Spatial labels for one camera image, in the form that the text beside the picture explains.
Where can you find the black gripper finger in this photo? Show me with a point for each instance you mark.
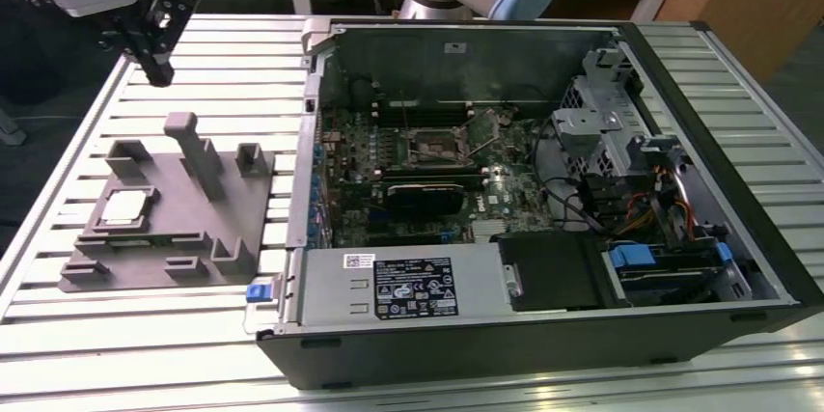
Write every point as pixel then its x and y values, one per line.
pixel 181 11
pixel 119 38

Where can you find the silver CPU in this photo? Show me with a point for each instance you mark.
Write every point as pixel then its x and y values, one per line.
pixel 126 209

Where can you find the CPU socket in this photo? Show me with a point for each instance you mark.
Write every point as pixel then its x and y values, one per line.
pixel 433 145

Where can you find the green RAM stick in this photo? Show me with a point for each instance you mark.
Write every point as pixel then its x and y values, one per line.
pixel 129 240

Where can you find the grey parts rack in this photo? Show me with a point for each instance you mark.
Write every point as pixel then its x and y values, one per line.
pixel 174 238

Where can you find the black RAM slot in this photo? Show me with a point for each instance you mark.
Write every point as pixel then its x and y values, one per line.
pixel 429 117
pixel 431 168
pixel 429 122
pixel 431 172
pixel 429 106
pixel 429 112

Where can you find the small white sticker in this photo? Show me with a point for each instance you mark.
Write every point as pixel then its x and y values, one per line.
pixel 455 47

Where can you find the black graphics card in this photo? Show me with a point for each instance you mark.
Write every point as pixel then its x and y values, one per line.
pixel 425 200

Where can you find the blue case latch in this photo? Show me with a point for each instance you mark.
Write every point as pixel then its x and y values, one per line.
pixel 259 292

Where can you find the white barcode sticker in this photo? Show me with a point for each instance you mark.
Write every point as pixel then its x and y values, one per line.
pixel 358 260

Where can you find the grey power supply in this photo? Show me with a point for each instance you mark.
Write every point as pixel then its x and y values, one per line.
pixel 322 296

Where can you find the green motherboard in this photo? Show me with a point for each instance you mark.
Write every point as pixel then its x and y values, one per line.
pixel 515 200

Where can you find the silver chipset heatsink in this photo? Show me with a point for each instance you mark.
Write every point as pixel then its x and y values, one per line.
pixel 491 229

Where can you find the black rating label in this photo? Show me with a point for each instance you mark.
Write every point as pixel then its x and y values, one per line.
pixel 413 286

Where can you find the silver metal drive cage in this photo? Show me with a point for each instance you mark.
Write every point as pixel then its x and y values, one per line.
pixel 583 134

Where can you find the black plastic bay cover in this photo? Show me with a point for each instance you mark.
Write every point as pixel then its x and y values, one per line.
pixel 554 272

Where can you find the blue disk carrier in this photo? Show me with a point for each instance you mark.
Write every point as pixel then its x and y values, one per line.
pixel 627 257

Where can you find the black PC case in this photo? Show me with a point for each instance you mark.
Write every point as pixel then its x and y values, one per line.
pixel 515 359

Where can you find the blue plastic clip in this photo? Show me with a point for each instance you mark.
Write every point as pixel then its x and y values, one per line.
pixel 723 253

